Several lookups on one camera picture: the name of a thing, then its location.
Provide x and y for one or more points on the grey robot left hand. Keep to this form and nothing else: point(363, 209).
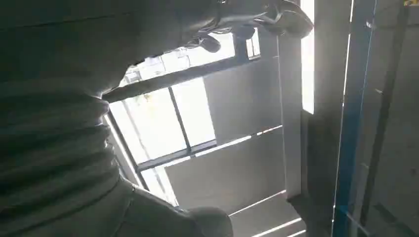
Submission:
point(98, 39)

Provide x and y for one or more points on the dark window frame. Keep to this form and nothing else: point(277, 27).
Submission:
point(163, 80)

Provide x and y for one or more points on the blue upright beam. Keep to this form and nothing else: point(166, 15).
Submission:
point(352, 114)

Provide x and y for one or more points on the black upright bar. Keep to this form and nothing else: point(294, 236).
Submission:
point(384, 108)

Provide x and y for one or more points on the ribbed grey left arm sleeve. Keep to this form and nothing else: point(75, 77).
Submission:
point(49, 147)

